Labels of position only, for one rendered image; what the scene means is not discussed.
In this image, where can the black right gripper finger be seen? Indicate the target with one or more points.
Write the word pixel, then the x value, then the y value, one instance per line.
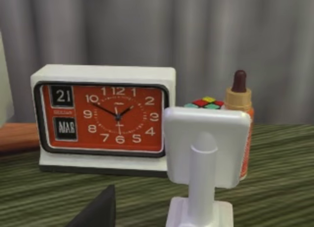
pixel 100 209

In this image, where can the white stand with square plate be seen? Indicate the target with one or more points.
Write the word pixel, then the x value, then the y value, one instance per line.
pixel 206 148

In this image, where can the white object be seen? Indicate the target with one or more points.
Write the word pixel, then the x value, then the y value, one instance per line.
pixel 5 89

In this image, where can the brown wooden board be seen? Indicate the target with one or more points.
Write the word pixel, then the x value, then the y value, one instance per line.
pixel 19 136

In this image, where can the multicoloured puzzle cube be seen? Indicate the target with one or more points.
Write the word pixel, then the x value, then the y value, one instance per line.
pixel 204 103

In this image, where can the white orange-faced calendar alarm clock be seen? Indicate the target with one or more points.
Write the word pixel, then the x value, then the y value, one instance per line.
pixel 105 119

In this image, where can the orange dropper bottle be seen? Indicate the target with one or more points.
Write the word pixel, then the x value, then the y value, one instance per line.
pixel 239 89

